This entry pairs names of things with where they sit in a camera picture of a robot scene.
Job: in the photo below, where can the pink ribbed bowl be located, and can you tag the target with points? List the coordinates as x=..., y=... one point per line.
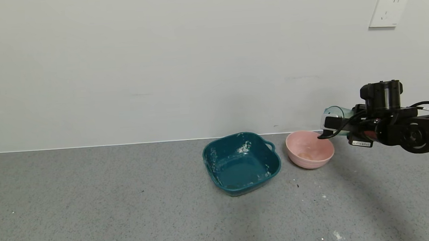
x=309, y=152

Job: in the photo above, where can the clear ribbed plastic cup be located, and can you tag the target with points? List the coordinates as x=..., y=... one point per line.
x=338, y=111

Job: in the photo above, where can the white wall socket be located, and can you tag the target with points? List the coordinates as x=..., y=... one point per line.
x=388, y=10

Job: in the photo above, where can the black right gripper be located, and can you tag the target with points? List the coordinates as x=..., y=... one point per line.
x=360, y=141

